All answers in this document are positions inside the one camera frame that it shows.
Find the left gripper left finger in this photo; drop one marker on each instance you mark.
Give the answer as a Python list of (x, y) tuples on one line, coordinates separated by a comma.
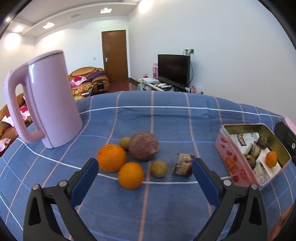
[(40, 222)]

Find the purple passion fruit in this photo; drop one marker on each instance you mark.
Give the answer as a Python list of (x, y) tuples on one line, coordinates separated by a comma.
[(143, 146)]

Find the coffee table with fruit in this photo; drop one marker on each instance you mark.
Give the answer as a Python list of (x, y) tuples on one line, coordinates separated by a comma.
[(82, 91)]

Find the pink electric kettle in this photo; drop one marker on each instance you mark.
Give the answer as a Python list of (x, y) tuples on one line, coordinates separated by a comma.
[(48, 95)]

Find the pink metal tin box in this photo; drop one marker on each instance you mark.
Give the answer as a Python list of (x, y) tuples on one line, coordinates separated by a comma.
[(236, 164)]

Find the person hand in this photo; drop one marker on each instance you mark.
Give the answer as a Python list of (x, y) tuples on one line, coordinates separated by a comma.
[(277, 227)]

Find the wall power socket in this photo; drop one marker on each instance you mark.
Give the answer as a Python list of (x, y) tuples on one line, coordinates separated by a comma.
[(188, 51)]

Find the pink cartoon cup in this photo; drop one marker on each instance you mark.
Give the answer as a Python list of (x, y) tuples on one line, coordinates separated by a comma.
[(291, 125)]

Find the white tv stand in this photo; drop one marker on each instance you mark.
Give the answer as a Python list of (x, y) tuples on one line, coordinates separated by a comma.
[(143, 84)]

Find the medium orange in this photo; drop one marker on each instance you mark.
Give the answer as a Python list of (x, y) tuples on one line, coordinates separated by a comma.
[(131, 175)]

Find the large orange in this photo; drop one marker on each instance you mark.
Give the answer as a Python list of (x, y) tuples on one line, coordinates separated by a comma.
[(111, 158)]

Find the black television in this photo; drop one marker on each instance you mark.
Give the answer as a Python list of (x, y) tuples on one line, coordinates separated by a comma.
[(174, 68)]

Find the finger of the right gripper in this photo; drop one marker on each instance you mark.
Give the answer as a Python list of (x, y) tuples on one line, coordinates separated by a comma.
[(287, 137)]

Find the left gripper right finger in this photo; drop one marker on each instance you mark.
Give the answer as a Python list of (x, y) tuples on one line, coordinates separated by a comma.
[(250, 220)]

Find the dark brown water chestnut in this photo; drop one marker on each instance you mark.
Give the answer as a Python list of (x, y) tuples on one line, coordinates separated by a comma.
[(251, 161)]

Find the small brown longan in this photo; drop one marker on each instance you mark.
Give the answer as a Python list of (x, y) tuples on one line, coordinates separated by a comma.
[(124, 142)]

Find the brown leather sofa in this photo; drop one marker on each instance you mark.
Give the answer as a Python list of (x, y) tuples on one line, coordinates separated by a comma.
[(8, 130)]

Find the pink floral cushion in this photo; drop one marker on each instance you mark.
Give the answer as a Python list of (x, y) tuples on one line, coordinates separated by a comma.
[(78, 80)]

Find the brown wooden door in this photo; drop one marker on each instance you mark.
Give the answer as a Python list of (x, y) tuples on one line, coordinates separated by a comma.
[(114, 47)]

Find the newspaper lining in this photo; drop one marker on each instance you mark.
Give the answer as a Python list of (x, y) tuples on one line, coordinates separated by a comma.
[(263, 162)]

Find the small front orange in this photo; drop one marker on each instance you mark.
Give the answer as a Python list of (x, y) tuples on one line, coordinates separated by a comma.
[(271, 159)]

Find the brown leather armchair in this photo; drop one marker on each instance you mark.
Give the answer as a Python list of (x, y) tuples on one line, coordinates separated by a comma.
[(94, 76)]

